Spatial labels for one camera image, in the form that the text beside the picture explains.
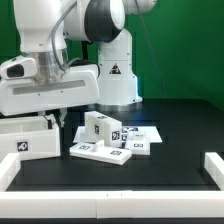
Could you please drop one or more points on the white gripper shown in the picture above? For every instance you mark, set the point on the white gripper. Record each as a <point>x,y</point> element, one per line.
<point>77,87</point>

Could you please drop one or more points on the white cabinet block with markers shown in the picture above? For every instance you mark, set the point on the white cabinet block with markers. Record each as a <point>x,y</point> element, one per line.
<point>102,127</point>

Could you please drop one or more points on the white cabinet body box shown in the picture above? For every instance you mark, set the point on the white cabinet body box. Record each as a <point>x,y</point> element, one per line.
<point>32,137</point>

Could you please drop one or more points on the white cabinet door panel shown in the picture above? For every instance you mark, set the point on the white cabinet door panel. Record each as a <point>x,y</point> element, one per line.
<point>138,142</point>

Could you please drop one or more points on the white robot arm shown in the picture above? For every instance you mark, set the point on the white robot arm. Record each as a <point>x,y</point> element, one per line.
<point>73,53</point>

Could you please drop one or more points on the white marker sheet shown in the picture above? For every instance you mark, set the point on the white marker sheet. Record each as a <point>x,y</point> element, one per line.
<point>153,134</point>

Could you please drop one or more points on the white panel with knob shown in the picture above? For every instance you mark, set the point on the white panel with knob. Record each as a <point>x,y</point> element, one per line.
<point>100,152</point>

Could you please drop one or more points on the white U-shaped table fence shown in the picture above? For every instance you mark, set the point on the white U-shaped table fence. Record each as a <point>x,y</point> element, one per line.
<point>103,204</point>

